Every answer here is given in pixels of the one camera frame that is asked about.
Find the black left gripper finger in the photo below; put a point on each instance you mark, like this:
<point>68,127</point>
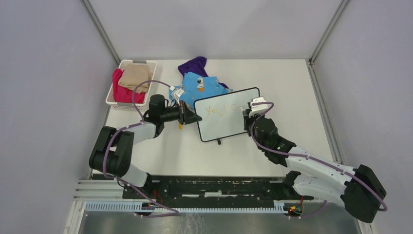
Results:
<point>191,120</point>
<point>189,113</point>

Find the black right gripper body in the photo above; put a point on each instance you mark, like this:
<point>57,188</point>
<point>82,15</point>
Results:
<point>248,120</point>

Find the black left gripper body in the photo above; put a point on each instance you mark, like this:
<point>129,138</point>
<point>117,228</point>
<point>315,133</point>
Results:
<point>181,117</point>

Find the black framed whiteboard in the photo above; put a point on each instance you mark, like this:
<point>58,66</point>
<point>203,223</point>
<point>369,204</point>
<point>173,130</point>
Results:
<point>221,116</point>

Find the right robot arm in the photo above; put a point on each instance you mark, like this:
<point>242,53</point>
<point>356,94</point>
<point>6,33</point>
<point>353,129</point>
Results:
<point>357,190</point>

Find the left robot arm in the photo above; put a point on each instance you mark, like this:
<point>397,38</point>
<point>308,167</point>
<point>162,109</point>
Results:
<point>112,151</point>

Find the blue patterned cloth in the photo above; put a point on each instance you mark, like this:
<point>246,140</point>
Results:
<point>192,95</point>

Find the purple cloth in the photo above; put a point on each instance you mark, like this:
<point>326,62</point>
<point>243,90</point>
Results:
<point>195,66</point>

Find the red cloth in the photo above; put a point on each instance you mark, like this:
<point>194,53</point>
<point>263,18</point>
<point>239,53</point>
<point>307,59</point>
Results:
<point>122,94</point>

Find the beige folded cloth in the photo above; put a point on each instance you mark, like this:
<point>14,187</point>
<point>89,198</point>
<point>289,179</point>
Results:
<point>133,75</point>

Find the white plastic basket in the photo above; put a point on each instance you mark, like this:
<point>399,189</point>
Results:
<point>139,89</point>

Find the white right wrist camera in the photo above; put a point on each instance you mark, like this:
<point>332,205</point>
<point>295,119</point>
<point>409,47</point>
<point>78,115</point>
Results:
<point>257,106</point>

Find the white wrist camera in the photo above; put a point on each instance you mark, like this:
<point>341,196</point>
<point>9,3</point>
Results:
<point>257,106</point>
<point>175,93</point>

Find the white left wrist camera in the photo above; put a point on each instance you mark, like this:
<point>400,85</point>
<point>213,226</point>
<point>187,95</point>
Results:
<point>175,93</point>

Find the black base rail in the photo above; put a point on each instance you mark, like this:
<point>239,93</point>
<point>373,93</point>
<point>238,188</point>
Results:
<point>179,191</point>

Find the white cable duct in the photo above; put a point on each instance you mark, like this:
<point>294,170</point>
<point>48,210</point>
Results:
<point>141,207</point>

